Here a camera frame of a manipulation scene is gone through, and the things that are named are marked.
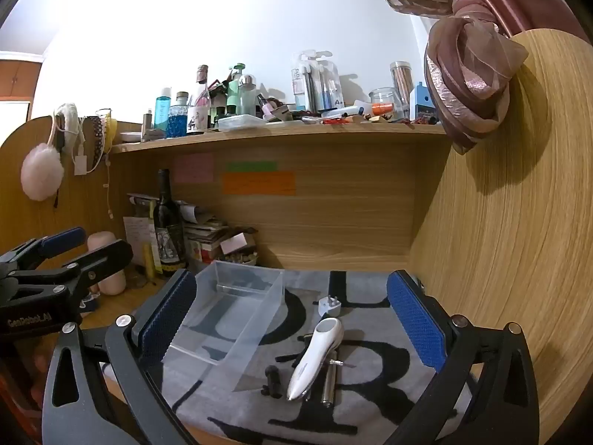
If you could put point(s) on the wooden desk shelf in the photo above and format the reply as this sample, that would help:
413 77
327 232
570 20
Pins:
278 138

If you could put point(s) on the pink knotted curtain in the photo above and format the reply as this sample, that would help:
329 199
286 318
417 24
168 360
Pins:
463 74

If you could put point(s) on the dark wine bottle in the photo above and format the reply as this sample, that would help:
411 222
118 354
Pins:
167 222

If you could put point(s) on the orange sticky note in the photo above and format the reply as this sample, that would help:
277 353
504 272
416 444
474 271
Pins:
259 183

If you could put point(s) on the white fluffy headband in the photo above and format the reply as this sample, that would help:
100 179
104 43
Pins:
69 118

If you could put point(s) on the white paper sheet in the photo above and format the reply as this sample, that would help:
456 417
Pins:
136 241

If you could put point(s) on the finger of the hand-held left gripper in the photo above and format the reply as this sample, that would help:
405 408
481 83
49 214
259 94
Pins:
99 259
65 239

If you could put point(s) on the white plug adapter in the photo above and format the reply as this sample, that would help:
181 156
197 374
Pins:
331 307

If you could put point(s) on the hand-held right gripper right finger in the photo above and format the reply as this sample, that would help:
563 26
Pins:
417 320

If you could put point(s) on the pale green bottle silver cap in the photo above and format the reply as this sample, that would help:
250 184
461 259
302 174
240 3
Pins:
247 97

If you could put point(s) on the clear tube of pencils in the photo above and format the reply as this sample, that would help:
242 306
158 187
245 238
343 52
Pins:
401 83

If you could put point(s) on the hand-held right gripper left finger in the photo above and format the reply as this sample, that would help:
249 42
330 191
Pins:
169 320

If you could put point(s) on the white toothbrush package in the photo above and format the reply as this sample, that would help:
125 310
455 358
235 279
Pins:
315 83

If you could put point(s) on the clear bottle with picture label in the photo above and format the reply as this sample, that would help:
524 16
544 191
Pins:
198 111

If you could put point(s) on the rolled white paper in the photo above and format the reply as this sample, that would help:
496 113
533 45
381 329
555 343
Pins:
190 211

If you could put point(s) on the jar of blue beads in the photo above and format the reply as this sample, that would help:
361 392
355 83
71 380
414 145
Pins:
178 123

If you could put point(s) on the black lace band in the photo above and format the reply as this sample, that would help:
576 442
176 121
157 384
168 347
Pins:
96 139

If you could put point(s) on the cream cylinder container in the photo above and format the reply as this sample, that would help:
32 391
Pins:
111 282

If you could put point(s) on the grey printed mat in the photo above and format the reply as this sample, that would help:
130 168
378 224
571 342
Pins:
370 380

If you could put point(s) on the green sticky note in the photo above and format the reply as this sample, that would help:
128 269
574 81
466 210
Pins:
252 166

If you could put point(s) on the white handheld massager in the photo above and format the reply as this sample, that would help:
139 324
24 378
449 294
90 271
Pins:
315 352

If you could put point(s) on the small black microphone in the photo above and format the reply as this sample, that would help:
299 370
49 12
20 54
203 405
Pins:
273 380

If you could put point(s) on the glass jar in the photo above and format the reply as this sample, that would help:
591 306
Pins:
381 97

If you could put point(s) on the yellow tube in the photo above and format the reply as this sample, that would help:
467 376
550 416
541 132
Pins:
149 259

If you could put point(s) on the pink sticky note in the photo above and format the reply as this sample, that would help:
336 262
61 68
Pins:
194 168

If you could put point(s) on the pink fluffy pompom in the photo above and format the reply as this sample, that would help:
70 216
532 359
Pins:
41 174

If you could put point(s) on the clear lidded container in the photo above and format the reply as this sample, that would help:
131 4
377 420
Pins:
241 123

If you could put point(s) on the green pump bottle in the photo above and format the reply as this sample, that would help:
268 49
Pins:
234 92

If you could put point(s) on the small pink white box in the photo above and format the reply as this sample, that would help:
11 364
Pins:
236 243

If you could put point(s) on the clear plastic box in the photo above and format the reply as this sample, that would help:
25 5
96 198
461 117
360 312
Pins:
231 320

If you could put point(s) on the blue liquid bottle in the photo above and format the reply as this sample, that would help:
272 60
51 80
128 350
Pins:
163 116

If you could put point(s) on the silver metal cylinder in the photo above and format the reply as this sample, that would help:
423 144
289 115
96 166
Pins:
330 384

